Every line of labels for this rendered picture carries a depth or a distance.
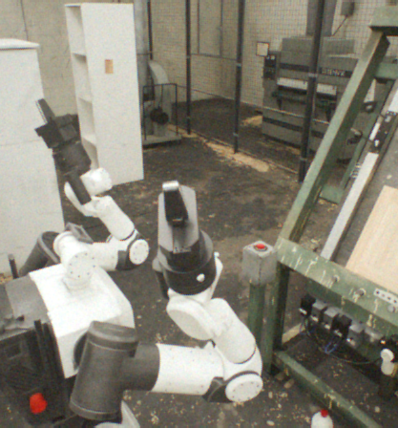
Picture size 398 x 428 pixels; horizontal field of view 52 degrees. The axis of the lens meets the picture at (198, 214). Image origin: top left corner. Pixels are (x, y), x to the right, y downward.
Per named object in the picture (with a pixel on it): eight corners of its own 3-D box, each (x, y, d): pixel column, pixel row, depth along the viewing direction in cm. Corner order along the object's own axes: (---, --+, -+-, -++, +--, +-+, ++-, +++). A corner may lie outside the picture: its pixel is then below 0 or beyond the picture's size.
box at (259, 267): (240, 278, 202) (242, 246, 194) (258, 269, 209) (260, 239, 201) (258, 289, 194) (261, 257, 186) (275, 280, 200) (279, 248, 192)
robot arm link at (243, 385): (243, 415, 87) (146, 410, 78) (225, 364, 98) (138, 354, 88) (270, 380, 82) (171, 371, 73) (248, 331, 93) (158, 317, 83)
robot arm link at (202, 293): (204, 293, 62) (211, 327, 71) (225, 240, 69) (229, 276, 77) (138, 276, 66) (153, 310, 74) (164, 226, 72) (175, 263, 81)
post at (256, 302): (242, 387, 234) (249, 279, 202) (249, 382, 237) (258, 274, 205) (249, 394, 230) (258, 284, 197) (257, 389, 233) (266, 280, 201)
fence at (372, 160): (324, 257, 196) (320, 255, 193) (411, 69, 187) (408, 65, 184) (332, 261, 192) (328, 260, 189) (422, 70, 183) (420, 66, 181)
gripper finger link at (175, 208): (182, 183, 53) (188, 215, 57) (157, 186, 53) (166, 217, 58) (182, 192, 52) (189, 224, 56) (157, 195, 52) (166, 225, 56)
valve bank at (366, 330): (283, 329, 195) (288, 288, 185) (303, 316, 203) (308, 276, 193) (382, 397, 160) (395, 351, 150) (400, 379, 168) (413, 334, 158)
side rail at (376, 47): (289, 239, 217) (278, 235, 210) (379, 42, 207) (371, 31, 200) (298, 244, 213) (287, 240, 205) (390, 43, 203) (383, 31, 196)
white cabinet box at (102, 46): (85, 173, 555) (64, 4, 466) (125, 166, 583) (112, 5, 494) (101, 187, 509) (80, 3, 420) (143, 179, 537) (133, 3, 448)
